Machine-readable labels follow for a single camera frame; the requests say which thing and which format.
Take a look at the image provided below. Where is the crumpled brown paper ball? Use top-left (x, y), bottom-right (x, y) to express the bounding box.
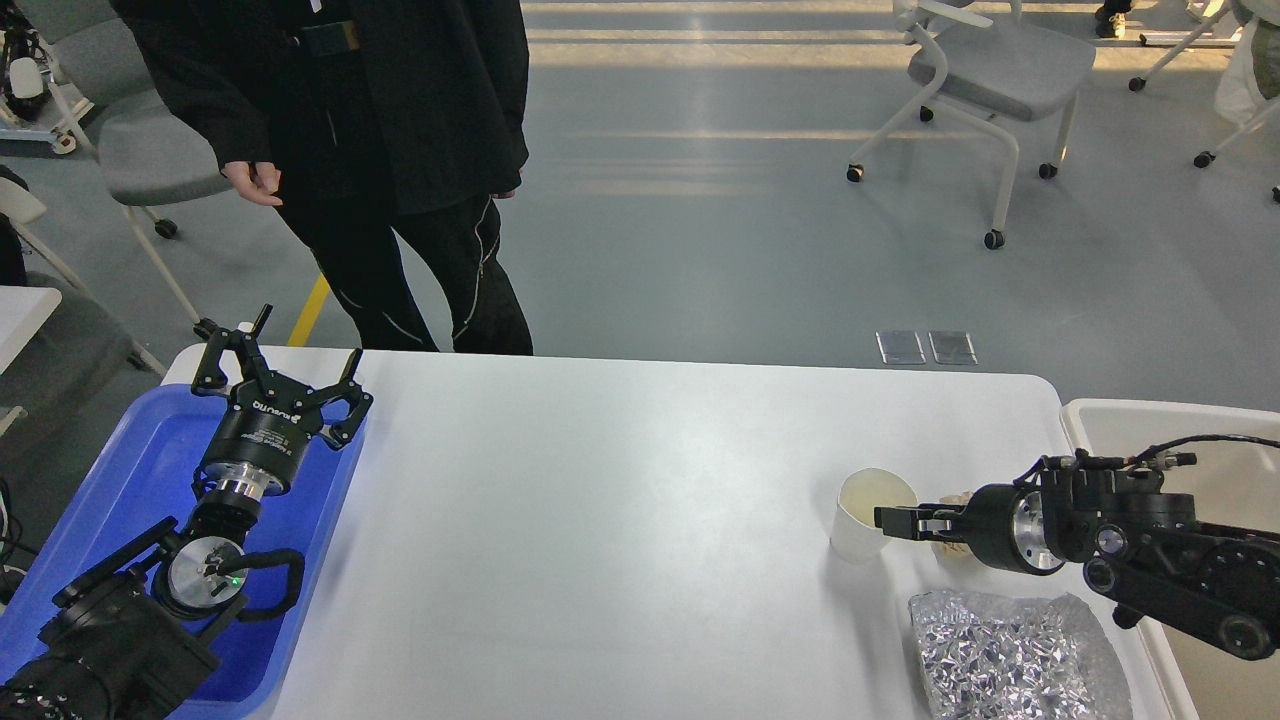
top-left (934, 489), bottom-right (975, 561)

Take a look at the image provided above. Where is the metal floor plate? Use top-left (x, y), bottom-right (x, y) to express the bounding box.
top-left (876, 331), bottom-right (925, 366)
top-left (928, 331), bottom-right (979, 366)

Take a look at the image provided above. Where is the person in black clothes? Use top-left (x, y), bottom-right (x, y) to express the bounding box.
top-left (111, 1), bottom-right (534, 355)

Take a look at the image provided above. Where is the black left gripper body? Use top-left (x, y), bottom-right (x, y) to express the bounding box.
top-left (198, 377), bottom-right (323, 497)

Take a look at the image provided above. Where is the white chair far right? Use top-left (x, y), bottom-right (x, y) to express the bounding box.
top-left (1128, 1), bottom-right (1279, 169)

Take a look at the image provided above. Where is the white paper cup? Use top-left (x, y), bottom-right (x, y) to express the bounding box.
top-left (829, 468), bottom-right (918, 564)

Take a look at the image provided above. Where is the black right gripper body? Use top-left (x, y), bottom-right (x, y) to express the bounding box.
top-left (954, 484), bottom-right (1065, 575)

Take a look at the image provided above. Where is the grey chair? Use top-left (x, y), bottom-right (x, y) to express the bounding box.
top-left (17, 1), bottom-right (230, 323)
top-left (846, 1), bottom-right (1096, 250)

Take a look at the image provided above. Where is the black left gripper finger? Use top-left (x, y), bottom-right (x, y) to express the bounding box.
top-left (189, 305), bottom-right (273, 398)
top-left (296, 348), bottom-right (374, 451)

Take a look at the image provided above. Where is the grey chair right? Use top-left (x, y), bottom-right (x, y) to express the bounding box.
top-left (846, 1), bottom-right (1096, 250)

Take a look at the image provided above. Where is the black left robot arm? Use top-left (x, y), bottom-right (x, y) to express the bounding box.
top-left (3, 309), bottom-right (372, 719)

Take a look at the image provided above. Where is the blue plastic tray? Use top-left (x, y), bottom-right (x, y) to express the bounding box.
top-left (1, 384), bottom-right (365, 719)

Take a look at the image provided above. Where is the left metal floor plate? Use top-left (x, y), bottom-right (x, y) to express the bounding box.
top-left (876, 331), bottom-right (925, 366)

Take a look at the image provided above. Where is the crumpled silver foil bag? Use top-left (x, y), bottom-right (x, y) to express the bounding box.
top-left (908, 591), bottom-right (1135, 719)

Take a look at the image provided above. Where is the right metal floor plate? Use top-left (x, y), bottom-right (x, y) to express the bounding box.
top-left (928, 331), bottom-right (979, 366)

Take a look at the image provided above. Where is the grey chair left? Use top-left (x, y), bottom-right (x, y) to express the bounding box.
top-left (17, 1), bottom-right (230, 323)

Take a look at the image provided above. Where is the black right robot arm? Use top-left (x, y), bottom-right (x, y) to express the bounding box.
top-left (873, 434), bottom-right (1279, 661)

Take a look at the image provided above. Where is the person with black-white sneakers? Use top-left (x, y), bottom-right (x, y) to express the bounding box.
top-left (1093, 0), bottom-right (1135, 40)

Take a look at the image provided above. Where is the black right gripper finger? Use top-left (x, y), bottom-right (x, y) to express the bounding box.
top-left (874, 515), bottom-right (961, 543)
top-left (879, 505), bottom-right (965, 521)

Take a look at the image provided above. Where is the white plastic bin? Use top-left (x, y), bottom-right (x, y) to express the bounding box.
top-left (1062, 398), bottom-right (1279, 719)

